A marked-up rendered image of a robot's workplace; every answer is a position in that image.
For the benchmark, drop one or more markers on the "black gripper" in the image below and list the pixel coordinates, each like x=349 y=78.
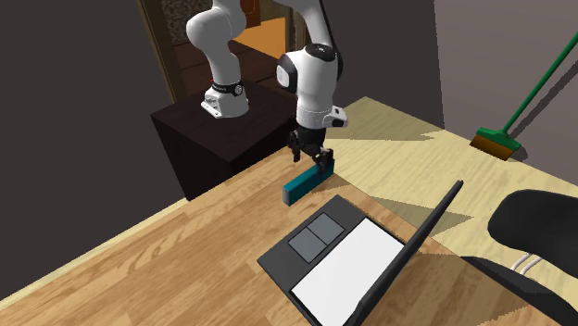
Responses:
x=309 y=137

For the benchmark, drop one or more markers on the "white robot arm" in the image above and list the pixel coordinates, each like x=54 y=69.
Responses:
x=311 y=86

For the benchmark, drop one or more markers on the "teal rectangular block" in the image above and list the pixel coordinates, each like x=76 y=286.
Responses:
x=303 y=184

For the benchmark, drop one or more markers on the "dark robot stand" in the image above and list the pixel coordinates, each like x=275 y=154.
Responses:
x=216 y=135

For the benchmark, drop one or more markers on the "dark grey open laptop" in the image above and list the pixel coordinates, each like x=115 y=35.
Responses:
x=343 y=266

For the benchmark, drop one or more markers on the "brown wooden doorway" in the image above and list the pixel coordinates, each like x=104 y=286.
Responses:
x=257 y=49

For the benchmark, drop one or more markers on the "green broom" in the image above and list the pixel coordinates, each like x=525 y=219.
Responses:
x=501 y=140

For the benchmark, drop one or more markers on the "black office chair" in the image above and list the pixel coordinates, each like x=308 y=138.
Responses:
x=537 y=239

